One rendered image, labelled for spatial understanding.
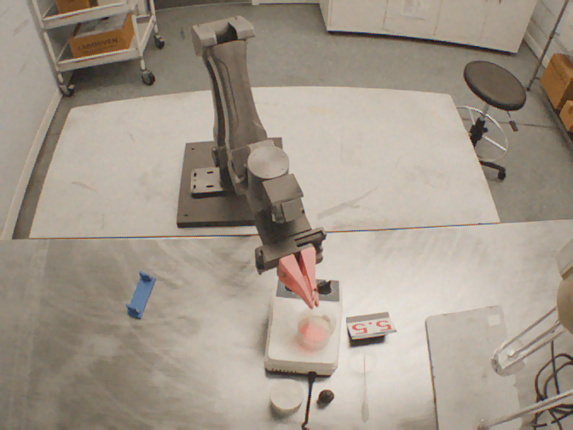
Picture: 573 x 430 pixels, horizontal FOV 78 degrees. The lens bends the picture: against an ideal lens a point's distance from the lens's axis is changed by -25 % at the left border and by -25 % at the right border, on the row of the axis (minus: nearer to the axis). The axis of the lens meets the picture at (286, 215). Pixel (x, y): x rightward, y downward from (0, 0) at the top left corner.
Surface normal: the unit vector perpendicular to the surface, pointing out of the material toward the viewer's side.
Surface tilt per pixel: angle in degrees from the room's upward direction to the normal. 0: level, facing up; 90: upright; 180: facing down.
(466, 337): 0
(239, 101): 47
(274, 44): 0
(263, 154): 2
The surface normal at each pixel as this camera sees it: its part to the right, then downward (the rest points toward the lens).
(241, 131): 0.26, 0.20
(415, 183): 0.02, -0.56
